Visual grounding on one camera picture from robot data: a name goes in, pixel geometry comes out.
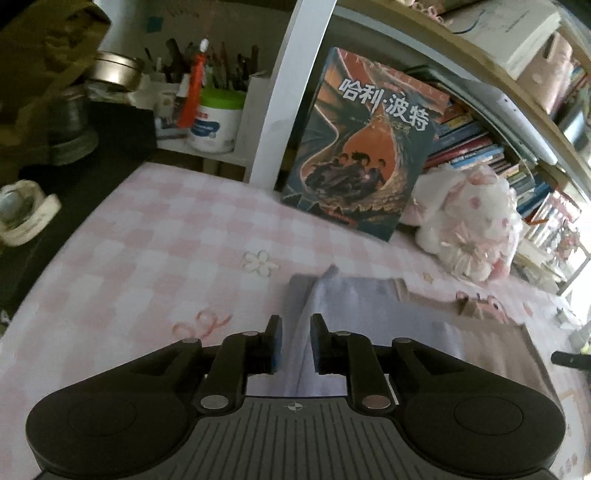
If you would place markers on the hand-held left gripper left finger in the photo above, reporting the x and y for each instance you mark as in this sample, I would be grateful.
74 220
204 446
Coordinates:
276 347

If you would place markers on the lavender cloth garment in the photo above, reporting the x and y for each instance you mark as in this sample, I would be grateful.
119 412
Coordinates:
355 304

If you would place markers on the beige cloth garment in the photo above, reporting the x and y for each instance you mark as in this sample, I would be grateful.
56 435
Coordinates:
489 344

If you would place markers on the wooden shelf board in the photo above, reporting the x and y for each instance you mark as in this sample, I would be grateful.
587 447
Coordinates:
466 60

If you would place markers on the pink checked bedsheet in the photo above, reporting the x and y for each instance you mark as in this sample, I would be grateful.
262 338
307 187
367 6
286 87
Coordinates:
161 240

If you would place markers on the white tape dispenser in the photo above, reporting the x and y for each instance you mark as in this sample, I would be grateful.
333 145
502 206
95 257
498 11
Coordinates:
25 212

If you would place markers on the dark glass jar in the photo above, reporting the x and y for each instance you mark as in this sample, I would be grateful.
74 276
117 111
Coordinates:
71 129

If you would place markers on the round metal tin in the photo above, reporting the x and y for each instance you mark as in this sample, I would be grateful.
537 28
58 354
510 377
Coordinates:
115 69

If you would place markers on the grey laptop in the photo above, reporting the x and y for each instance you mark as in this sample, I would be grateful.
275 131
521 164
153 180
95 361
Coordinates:
517 124

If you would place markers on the white shelf post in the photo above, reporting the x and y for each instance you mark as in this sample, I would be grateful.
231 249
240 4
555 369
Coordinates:
286 92

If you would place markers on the pink storage box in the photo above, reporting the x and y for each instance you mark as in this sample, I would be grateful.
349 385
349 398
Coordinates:
547 74

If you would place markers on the row of books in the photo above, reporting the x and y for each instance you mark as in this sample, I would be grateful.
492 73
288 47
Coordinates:
466 150

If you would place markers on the olive fabric bag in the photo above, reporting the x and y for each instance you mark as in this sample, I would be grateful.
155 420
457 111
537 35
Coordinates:
41 69

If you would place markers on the white pink plush toy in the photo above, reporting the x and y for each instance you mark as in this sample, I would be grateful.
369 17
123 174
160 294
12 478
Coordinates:
466 217

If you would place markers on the cluster of pens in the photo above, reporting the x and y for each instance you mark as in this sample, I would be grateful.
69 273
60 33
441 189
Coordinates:
221 64

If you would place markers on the dragon cover book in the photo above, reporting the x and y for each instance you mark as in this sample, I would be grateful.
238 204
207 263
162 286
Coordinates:
360 152

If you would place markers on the red tassel ornament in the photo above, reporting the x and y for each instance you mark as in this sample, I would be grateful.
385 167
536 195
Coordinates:
195 87

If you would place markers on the white tub green lid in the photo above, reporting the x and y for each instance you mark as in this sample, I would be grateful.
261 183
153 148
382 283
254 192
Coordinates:
216 122

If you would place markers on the white books on top shelf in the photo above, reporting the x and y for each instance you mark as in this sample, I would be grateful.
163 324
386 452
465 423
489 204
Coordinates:
512 32

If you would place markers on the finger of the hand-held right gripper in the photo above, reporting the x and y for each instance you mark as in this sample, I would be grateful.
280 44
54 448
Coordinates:
570 359

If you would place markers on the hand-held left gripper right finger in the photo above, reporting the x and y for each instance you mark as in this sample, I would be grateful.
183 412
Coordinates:
316 347

